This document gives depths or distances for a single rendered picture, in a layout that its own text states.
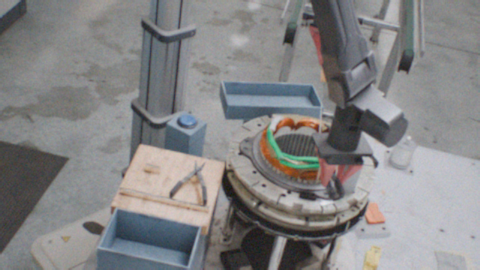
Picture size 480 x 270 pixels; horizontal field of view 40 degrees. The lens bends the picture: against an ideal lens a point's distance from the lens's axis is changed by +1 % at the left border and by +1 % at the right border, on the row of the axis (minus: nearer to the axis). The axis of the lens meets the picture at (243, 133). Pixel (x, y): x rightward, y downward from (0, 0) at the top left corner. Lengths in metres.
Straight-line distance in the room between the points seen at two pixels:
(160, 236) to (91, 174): 1.68
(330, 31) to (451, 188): 1.07
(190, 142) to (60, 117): 1.80
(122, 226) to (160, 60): 0.51
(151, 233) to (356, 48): 0.54
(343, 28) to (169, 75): 0.74
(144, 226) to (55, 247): 1.04
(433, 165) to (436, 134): 1.62
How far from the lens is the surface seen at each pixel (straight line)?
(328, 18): 1.01
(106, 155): 3.04
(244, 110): 1.58
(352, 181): 1.33
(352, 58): 1.05
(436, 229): 1.85
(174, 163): 1.37
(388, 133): 1.08
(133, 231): 1.30
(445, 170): 2.07
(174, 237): 1.28
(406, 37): 2.81
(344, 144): 1.16
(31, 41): 3.86
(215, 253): 1.56
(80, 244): 2.29
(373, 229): 1.74
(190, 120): 1.53
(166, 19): 1.60
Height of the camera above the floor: 1.95
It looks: 37 degrees down
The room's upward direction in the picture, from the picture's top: 11 degrees clockwise
